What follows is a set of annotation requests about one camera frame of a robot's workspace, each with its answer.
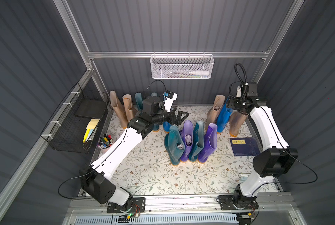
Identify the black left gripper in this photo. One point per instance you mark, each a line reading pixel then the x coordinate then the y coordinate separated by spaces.
pixel 172 116

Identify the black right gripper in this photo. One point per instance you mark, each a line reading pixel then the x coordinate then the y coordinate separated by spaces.
pixel 239 102

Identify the blue rain boot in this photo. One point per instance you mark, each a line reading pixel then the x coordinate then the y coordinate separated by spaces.
pixel 224 116
pixel 166 126

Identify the purple boot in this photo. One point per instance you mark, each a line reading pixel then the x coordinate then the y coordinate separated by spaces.
pixel 210 143
pixel 187 137

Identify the beige rain boot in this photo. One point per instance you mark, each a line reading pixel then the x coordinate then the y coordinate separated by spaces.
pixel 236 121
pixel 118 109
pixel 129 107
pixel 214 112

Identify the dark teal boot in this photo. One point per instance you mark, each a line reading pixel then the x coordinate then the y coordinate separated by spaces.
pixel 139 101
pixel 156 127

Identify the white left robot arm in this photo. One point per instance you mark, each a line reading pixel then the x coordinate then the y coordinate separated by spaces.
pixel 96 182

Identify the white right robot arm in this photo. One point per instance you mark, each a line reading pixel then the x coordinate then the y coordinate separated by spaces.
pixel 276 158

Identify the teal front boot left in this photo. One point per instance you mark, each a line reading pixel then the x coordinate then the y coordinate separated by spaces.
pixel 174 145

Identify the teal front boot right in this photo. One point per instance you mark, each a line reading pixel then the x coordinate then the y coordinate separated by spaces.
pixel 198 141

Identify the dark blue book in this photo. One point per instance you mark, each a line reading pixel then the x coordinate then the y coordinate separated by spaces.
pixel 246 146

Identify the floral floor mat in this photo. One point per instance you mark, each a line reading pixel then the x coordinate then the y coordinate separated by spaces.
pixel 147 169

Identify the pink cup of markers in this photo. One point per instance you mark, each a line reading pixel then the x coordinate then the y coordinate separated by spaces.
pixel 105 142

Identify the yellow notepad in basket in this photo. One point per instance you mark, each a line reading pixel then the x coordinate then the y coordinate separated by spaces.
pixel 90 129

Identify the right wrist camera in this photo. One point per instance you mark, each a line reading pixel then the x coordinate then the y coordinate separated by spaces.
pixel 240 90

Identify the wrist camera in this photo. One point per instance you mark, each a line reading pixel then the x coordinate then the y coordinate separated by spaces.
pixel 168 99
pixel 240 90

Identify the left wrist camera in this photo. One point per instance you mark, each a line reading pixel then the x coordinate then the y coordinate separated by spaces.
pixel 168 99

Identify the white wire mesh basket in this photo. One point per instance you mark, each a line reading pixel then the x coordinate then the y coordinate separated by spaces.
pixel 178 66

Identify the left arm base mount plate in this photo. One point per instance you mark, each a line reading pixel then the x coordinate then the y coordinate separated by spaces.
pixel 133 205

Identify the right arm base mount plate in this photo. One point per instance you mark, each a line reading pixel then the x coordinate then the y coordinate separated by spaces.
pixel 237 202

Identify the black wire wall basket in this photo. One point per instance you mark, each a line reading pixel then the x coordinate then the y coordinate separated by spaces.
pixel 65 131

